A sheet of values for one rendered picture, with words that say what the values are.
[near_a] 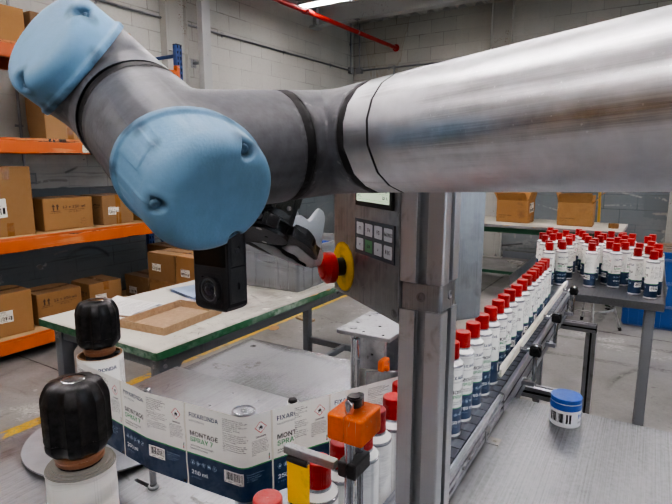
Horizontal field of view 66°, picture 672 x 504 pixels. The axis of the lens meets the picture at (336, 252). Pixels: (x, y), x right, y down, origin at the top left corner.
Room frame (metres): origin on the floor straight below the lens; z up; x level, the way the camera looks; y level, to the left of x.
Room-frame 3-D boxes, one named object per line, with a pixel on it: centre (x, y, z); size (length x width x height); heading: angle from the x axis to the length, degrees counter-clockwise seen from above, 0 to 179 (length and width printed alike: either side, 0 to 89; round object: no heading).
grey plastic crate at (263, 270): (2.87, 0.21, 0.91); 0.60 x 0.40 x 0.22; 151
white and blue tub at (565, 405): (1.17, -0.55, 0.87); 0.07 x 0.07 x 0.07
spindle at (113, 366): (1.00, 0.48, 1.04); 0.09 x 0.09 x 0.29
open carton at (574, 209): (5.52, -2.58, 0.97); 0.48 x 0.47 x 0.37; 150
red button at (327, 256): (0.61, 0.00, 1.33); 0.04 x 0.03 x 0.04; 24
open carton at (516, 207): (5.83, -2.01, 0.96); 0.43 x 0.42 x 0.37; 55
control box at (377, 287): (0.59, -0.07, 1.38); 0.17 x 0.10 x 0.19; 24
